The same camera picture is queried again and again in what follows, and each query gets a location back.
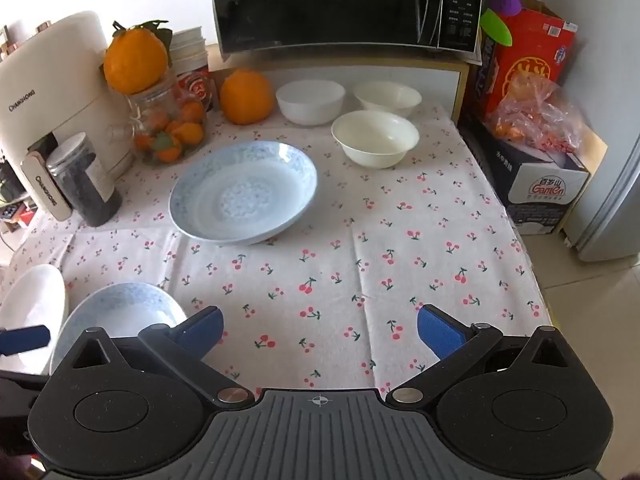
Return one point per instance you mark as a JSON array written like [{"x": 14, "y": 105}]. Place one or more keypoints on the red cardboard box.
[{"x": 530, "y": 55}]

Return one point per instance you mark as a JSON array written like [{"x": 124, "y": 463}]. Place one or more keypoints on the blue and white cardboard box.
[{"x": 540, "y": 190}]

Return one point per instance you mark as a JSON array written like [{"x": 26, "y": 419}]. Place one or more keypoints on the cherry print tablecloth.
[{"x": 400, "y": 260}]

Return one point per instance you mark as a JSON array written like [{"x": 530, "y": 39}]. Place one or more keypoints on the white bowl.
[{"x": 310, "y": 102}]

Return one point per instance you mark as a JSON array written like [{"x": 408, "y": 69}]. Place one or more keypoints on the black microwave oven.
[{"x": 325, "y": 2}]

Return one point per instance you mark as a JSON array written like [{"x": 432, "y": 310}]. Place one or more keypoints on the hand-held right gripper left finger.
[{"x": 200, "y": 332}]

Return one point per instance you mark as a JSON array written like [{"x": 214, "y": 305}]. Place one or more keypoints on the dark filled clear jar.
[{"x": 87, "y": 185}]

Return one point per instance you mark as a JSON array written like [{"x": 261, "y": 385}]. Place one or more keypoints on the cream bowl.
[
  {"x": 387, "y": 96},
  {"x": 375, "y": 137}
]

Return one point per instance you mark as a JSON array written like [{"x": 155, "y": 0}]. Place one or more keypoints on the glass jar of small oranges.
[{"x": 170, "y": 125}]

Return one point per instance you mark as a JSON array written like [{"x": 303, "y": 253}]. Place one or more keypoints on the colourful snack box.
[{"x": 500, "y": 10}]

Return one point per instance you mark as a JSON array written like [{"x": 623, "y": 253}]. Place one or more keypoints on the blue patterned plate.
[
  {"x": 120, "y": 310},
  {"x": 245, "y": 192}
]

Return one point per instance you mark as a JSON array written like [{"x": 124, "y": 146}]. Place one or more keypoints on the white refrigerator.
[{"x": 610, "y": 210}]

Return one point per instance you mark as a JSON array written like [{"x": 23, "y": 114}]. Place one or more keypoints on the plastic bag of small oranges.
[{"x": 540, "y": 120}]

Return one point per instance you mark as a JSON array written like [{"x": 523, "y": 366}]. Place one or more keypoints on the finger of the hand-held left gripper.
[{"x": 25, "y": 339}]

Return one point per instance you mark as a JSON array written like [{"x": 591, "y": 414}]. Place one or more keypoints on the large orange with leaves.
[{"x": 135, "y": 62}]

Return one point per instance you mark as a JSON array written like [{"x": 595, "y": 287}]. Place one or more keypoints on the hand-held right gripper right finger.
[{"x": 440, "y": 332}]

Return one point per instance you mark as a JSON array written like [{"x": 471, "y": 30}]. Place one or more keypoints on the stack of paper cups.
[{"x": 192, "y": 67}]

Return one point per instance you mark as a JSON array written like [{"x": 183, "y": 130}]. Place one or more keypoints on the white plate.
[{"x": 32, "y": 300}]

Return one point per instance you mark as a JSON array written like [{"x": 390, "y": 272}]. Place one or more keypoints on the white kitchen appliance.
[{"x": 50, "y": 90}]

